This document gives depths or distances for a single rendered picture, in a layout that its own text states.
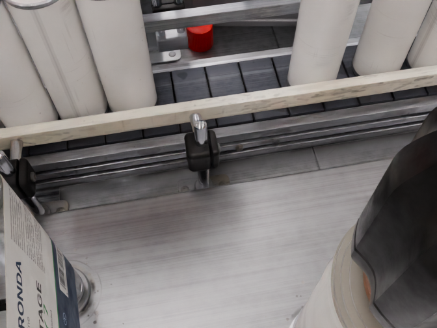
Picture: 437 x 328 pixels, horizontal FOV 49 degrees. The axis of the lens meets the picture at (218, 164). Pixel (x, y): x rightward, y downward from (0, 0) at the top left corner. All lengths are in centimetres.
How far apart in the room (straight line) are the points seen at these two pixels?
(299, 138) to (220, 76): 11
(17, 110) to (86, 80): 7
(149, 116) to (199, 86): 9
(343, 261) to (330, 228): 21
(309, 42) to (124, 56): 17
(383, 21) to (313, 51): 7
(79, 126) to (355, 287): 32
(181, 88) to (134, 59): 10
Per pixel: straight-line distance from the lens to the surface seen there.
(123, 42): 43
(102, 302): 43
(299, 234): 45
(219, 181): 52
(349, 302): 24
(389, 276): 18
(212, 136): 45
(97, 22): 42
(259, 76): 54
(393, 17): 50
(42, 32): 42
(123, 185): 53
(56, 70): 45
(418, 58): 57
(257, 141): 52
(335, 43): 47
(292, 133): 53
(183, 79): 54
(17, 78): 46
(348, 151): 56
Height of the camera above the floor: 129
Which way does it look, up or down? 59 degrees down
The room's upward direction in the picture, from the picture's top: 1 degrees counter-clockwise
